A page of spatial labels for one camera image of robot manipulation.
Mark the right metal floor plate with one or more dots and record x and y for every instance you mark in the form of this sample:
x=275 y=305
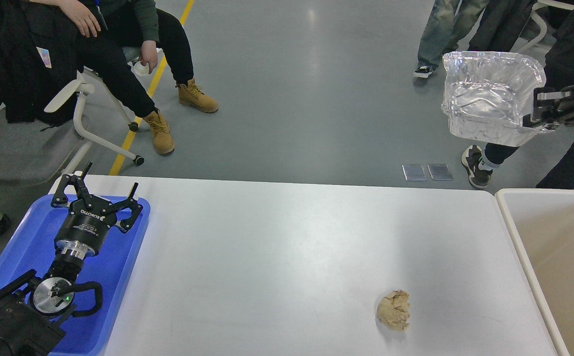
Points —
x=440 y=172

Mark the blue plastic tray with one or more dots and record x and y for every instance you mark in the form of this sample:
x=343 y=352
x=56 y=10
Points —
x=32 y=247

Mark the white paper cup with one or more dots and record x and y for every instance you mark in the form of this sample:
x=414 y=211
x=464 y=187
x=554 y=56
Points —
x=141 y=69

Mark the white chair with jacket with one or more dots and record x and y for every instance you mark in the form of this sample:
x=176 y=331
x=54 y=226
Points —
x=537 y=43

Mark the beige plastic bin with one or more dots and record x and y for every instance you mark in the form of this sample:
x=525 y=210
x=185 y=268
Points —
x=541 y=225

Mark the black jacket on chair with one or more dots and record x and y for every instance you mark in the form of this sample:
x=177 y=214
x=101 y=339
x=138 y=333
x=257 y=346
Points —
x=37 y=59

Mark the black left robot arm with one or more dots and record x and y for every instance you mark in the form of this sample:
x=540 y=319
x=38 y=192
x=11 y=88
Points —
x=32 y=308

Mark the metal floor plate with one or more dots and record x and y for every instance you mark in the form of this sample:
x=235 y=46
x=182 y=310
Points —
x=440 y=172
x=414 y=172

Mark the grey office chair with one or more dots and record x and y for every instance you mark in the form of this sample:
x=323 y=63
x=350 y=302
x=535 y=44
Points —
x=32 y=152

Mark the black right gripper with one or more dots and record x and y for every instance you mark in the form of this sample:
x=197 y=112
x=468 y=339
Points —
x=548 y=120

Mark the person in blue jeans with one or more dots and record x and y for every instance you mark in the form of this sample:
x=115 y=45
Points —
x=449 y=22

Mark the left metal floor plate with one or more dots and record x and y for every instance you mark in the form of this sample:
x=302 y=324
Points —
x=414 y=172

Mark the silver foil tray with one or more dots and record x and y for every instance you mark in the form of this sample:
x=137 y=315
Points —
x=488 y=96

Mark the crumpled brown paper ball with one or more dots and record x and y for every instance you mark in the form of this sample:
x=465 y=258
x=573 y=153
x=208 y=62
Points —
x=393 y=310

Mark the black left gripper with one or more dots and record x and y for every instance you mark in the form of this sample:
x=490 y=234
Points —
x=83 y=223

